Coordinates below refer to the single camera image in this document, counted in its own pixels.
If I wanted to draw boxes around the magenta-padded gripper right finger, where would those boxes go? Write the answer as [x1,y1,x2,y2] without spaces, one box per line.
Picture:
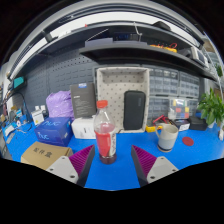
[130,144,179,188]

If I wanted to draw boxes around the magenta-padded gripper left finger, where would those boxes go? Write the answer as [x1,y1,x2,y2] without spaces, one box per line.
[45,144,97,188]

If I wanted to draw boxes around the clear bottle with red drink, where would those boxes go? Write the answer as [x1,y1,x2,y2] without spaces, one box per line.
[93,99,118,165]

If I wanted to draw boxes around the brown cardboard box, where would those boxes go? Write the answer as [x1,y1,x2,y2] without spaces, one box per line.
[20,141,74,171]

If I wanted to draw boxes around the grey-white ceramic mug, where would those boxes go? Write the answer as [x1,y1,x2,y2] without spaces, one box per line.
[154,123,180,153]

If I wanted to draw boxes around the blue carton box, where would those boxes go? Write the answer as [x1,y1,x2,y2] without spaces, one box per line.
[34,116,74,148]

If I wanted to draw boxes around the flat round red coaster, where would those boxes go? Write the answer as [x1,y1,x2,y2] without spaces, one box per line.
[181,136,195,147]

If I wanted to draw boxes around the yellow multimeter with leads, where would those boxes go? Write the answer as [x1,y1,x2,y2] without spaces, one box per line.
[145,114,171,134]

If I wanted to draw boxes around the white carton box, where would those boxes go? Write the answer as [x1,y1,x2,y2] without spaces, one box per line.
[71,116,98,140]

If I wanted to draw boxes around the small black labelled box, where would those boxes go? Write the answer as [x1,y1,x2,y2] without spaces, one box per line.
[171,118,191,132]

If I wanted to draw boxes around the small white box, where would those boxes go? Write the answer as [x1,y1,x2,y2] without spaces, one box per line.
[31,109,45,126]

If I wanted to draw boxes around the flat black pouch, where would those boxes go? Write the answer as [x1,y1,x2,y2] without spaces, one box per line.
[188,115,208,132]

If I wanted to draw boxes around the grey small-parts drawer cabinet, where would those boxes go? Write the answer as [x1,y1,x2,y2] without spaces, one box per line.
[187,98,201,118]
[146,96,171,121]
[148,66,181,98]
[179,70,201,99]

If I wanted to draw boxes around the clear compartment box coloured parts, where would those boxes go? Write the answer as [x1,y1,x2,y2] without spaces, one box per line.
[168,97,190,121]

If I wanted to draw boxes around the purple plastic bag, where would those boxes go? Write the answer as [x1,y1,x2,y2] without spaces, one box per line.
[45,90,75,120]

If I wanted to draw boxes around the black zip case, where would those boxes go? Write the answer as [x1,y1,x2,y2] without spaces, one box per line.
[122,90,147,131]

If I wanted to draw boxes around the dark grey carton box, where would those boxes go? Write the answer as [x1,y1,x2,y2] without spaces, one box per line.
[69,82,98,119]

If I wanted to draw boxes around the green potted plant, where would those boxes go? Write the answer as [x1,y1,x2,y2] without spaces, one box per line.
[197,87,224,128]

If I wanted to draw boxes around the dark grey pegboard panel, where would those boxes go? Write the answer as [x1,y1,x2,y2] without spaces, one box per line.
[24,49,98,111]

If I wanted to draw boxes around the teal screen device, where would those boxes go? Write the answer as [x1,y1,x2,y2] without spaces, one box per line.
[12,76,27,90]

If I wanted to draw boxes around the white dotted storage tray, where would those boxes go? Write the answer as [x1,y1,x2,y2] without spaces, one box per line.
[95,66,151,134]

